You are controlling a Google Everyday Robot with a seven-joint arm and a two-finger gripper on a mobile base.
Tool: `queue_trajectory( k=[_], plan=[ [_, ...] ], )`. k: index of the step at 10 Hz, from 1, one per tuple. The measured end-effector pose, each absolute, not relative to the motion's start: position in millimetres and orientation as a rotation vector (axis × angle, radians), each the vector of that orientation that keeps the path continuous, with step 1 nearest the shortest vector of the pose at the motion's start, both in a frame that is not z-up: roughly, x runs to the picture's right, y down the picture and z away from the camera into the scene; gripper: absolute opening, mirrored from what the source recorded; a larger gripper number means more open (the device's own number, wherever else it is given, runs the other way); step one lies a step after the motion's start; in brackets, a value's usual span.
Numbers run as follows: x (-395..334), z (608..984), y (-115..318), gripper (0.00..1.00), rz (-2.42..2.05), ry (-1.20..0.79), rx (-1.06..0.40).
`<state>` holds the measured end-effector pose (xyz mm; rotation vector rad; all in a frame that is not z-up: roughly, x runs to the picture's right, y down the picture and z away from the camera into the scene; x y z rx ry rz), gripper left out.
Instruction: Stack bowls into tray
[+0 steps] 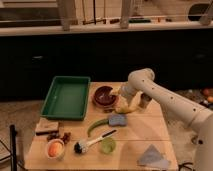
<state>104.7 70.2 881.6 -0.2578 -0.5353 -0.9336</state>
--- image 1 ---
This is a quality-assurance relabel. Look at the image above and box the dark red bowl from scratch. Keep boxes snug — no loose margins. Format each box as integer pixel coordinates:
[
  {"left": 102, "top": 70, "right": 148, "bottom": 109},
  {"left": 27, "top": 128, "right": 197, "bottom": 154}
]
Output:
[{"left": 94, "top": 86, "right": 117, "bottom": 106}]

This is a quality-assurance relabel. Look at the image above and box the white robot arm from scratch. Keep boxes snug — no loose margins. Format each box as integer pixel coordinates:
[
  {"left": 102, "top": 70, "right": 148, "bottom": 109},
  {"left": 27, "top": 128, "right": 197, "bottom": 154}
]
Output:
[{"left": 119, "top": 68, "right": 213, "bottom": 171}]

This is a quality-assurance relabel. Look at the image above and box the green plastic tray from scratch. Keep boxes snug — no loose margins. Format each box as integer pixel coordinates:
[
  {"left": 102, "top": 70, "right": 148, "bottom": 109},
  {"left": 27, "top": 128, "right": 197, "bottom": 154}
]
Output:
[{"left": 41, "top": 76, "right": 90, "bottom": 121}]

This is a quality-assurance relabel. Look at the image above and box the yellow banana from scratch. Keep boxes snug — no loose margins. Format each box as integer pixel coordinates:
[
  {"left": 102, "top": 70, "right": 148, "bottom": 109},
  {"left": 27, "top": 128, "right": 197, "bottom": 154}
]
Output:
[{"left": 115, "top": 101, "right": 137, "bottom": 114}]

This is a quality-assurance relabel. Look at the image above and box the metal cup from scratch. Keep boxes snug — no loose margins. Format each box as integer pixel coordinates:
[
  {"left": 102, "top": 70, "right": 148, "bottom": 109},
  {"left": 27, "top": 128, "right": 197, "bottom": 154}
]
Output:
[{"left": 139, "top": 93, "right": 152, "bottom": 109}]

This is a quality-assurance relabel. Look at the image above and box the blue sponge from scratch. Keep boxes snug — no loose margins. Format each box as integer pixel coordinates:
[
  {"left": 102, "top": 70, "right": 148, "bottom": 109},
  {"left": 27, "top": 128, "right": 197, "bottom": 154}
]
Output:
[{"left": 109, "top": 115, "right": 127, "bottom": 126}]

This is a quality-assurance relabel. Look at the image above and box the green cup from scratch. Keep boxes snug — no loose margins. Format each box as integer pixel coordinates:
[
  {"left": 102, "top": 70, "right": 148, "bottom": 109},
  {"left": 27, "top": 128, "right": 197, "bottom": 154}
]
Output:
[{"left": 100, "top": 137, "right": 116, "bottom": 154}]

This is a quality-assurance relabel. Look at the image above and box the white dish brush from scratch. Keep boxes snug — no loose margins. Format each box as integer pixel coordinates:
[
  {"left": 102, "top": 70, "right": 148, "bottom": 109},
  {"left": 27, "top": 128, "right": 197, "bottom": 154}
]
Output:
[{"left": 74, "top": 130, "right": 115, "bottom": 154}]

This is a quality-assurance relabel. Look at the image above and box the grey cloth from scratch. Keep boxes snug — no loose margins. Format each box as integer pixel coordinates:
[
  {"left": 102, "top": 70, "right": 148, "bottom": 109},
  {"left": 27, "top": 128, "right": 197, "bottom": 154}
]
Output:
[{"left": 137, "top": 144, "right": 171, "bottom": 170}]

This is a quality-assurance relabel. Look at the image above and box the wooden block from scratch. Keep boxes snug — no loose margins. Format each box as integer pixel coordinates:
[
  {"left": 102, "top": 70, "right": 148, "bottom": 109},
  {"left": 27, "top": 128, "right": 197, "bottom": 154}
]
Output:
[{"left": 35, "top": 122, "right": 59, "bottom": 135}]

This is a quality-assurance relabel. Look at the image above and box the white bowl with orange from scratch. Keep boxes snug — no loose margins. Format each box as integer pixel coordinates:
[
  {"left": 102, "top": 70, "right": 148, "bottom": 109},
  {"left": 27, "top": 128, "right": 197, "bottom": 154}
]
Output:
[{"left": 45, "top": 139, "right": 65, "bottom": 160}]

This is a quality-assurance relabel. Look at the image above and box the black stand pole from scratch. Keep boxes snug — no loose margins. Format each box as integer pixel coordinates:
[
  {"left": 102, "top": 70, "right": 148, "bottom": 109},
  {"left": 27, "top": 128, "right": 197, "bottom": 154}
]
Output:
[{"left": 10, "top": 125, "right": 17, "bottom": 171}]

